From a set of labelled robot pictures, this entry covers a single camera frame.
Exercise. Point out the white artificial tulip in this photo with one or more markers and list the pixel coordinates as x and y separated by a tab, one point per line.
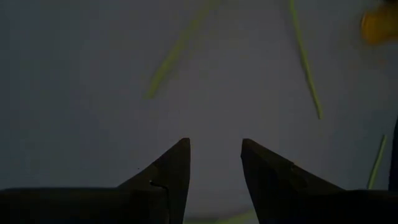
305	63

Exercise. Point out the red artificial tulip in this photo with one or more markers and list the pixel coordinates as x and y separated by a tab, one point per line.
169	63
377	161

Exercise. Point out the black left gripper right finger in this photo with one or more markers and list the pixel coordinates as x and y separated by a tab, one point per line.
273	186

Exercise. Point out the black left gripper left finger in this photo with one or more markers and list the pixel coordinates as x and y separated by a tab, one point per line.
161	186

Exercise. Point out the yellow glass vase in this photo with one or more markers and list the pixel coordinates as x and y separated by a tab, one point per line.
381	26

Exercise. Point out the blue table mat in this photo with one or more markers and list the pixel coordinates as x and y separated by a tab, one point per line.
93	124

